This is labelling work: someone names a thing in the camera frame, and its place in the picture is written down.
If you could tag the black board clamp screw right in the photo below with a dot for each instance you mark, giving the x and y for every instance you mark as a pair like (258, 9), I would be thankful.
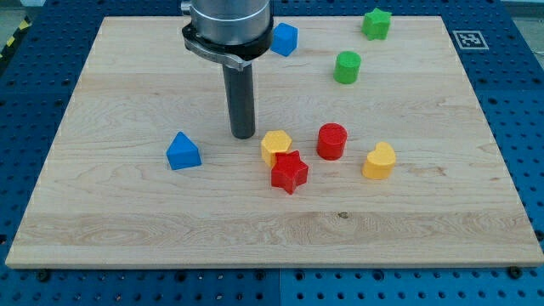
(514, 272)

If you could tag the green cylinder block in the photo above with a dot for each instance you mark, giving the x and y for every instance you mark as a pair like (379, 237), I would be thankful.
(347, 67)

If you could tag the yellow hexagon block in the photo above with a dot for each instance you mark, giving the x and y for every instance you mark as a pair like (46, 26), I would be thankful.
(273, 142)

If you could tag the green star block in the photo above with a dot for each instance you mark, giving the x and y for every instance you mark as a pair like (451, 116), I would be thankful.
(376, 24)

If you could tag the black board clamp screw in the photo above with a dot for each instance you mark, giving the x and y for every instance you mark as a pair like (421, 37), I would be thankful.
(514, 272)
(43, 275)

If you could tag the red cylinder block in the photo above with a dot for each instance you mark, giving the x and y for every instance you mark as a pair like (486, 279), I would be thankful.
(332, 138)

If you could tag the white fiducial marker tag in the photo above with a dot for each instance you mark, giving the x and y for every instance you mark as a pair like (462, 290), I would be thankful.
(470, 40)

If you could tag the yellow heart block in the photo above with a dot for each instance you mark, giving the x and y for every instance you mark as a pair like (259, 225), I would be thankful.
(379, 162)

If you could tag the light wooden board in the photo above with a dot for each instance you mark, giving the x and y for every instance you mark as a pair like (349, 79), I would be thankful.
(106, 197)

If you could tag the blue cube block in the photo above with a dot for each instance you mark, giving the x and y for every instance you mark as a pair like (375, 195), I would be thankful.
(285, 39)

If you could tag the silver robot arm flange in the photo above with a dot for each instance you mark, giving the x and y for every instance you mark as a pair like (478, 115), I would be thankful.
(231, 33)

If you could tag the red star block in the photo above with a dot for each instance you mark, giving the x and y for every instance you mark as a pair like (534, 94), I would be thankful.
(289, 171)

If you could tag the black board clamp screw left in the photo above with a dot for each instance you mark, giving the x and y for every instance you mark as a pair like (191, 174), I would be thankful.
(43, 275)

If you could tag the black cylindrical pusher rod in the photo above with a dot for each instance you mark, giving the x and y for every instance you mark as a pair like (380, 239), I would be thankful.
(240, 101)

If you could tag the blue triangle block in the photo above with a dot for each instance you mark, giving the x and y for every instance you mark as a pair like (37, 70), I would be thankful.
(183, 153)

